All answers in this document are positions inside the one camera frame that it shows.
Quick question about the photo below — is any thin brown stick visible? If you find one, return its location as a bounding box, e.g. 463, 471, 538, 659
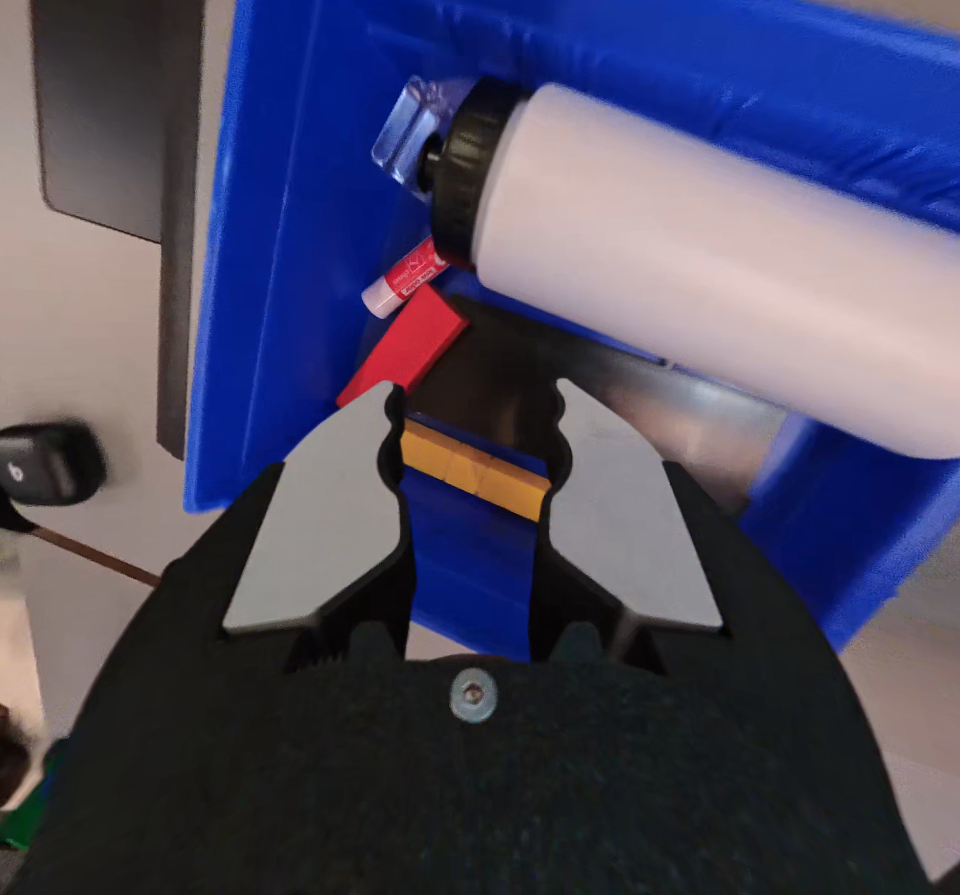
30, 522, 163, 589

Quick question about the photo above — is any green plastic bin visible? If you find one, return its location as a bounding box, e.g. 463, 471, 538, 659
0, 737, 72, 853

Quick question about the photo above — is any yellow block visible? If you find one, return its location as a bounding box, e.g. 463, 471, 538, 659
399, 417, 554, 523

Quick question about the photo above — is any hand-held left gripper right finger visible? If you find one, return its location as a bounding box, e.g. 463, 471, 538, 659
527, 377, 726, 662

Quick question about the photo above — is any red dry erase marker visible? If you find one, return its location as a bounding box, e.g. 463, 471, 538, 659
361, 233, 475, 321

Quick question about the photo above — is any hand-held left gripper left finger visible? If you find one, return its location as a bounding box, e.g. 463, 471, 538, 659
221, 380, 417, 662

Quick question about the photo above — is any white bottle black cap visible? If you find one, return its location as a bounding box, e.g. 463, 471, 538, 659
427, 76, 960, 461

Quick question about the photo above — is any small black case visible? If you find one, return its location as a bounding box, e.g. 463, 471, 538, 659
0, 421, 108, 532

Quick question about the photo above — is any blue plastic bin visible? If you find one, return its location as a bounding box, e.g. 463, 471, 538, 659
183, 0, 960, 656

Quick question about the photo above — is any red block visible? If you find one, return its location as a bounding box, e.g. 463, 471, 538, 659
335, 282, 472, 410

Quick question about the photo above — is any clear plastic cube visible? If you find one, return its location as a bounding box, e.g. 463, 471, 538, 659
369, 74, 481, 200

